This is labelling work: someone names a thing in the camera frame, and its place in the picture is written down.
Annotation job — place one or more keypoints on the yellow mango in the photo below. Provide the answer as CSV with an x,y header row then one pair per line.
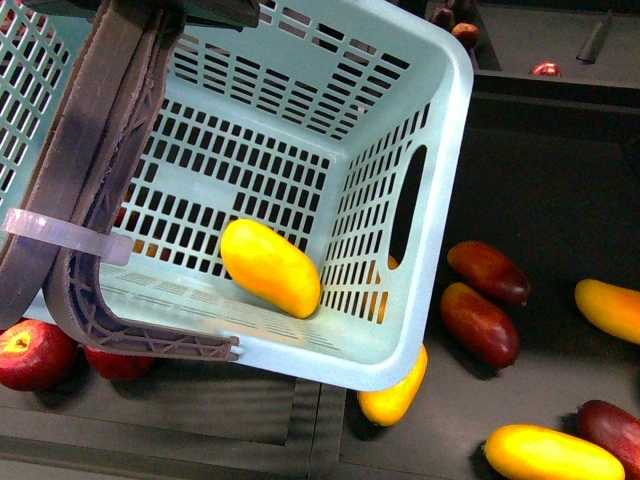
x,y
387,407
268,266
526,451

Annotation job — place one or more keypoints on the light blue plastic basket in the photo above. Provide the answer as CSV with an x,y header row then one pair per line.
x,y
338,124

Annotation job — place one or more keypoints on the brown basket handle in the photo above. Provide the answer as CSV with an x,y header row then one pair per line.
x,y
88,157

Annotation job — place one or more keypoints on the red mango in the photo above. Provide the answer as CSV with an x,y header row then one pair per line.
x,y
483,329
490,271

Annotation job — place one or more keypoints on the red mango front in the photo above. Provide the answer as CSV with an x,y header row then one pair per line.
x,y
483,329

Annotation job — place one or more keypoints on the red apple under basket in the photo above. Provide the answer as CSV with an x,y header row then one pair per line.
x,y
117,367

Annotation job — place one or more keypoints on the yellow mango right edge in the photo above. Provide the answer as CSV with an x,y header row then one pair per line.
x,y
612,309

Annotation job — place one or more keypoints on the dark red mango corner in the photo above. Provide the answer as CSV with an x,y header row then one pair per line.
x,y
613,429

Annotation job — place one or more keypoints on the white zip tie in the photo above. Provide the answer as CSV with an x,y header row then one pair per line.
x,y
112,248

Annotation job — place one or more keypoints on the black produce display shelf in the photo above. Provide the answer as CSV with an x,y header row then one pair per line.
x,y
548,174

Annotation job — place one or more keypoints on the dark red apple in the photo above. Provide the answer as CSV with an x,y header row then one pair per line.
x,y
444,18

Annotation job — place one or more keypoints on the red apple alone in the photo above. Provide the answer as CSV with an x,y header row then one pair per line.
x,y
546,68

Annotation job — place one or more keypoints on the red apple large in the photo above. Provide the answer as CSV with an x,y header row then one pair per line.
x,y
36,356

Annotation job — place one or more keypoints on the black shelf divider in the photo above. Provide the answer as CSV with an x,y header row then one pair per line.
x,y
595,40

